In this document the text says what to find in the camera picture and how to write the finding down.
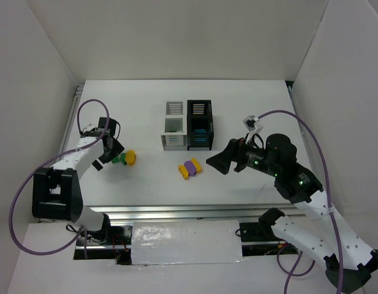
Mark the yellow rounded lego brick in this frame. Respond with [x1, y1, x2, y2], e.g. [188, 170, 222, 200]
[124, 149, 137, 166]

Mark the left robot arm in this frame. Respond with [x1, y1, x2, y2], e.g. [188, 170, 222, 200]
[32, 117, 124, 242]

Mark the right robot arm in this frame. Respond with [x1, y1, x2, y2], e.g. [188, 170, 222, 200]
[206, 134, 378, 293]

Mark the black slotted container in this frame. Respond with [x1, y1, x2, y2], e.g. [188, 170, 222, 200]
[187, 100, 214, 151]

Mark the white slotted container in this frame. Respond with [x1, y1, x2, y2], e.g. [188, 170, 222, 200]
[161, 100, 188, 151]

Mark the white taped panel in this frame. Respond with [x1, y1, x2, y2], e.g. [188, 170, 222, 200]
[131, 220, 244, 265]

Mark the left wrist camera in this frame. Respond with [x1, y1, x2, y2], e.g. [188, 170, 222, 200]
[80, 124, 108, 138]

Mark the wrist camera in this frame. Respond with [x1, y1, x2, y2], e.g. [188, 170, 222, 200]
[80, 124, 108, 138]
[243, 115, 263, 144]

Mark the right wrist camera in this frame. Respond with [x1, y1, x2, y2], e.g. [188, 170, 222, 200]
[243, 115, 263, 144]

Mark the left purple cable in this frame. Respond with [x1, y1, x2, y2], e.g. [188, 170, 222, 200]
[8, 99, 112, 255]

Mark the aluminium front rail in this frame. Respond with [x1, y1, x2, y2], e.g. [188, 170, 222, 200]
[90, 203, 304, 225]

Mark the left aluminium side rail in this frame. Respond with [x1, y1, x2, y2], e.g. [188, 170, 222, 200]
[59, 83, 85, 153]

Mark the aluminium side rail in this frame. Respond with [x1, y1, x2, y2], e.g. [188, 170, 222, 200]
[287, 85, 327, 190]
[59, 83, 85, 153]

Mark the right aluminium side rail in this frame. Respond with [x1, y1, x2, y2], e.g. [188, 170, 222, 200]
[287, 85, 327, 190]

